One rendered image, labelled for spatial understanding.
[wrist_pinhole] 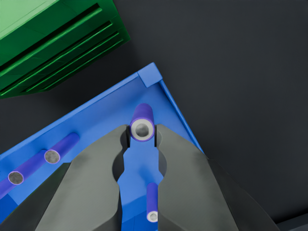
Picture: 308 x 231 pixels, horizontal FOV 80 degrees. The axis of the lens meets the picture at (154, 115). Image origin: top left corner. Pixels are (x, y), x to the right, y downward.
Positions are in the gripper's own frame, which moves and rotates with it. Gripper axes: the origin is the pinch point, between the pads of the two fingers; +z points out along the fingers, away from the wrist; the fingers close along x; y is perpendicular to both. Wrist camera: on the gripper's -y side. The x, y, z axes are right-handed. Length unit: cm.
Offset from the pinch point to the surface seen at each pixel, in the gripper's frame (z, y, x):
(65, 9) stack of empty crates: 14.3, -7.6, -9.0
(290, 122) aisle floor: 42, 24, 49
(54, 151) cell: 6.3, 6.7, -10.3
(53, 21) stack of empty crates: 14.7, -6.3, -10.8
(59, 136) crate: 12.4, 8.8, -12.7
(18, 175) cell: 5.5, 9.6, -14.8
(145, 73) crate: 7.4, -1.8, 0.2
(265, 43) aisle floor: 48, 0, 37
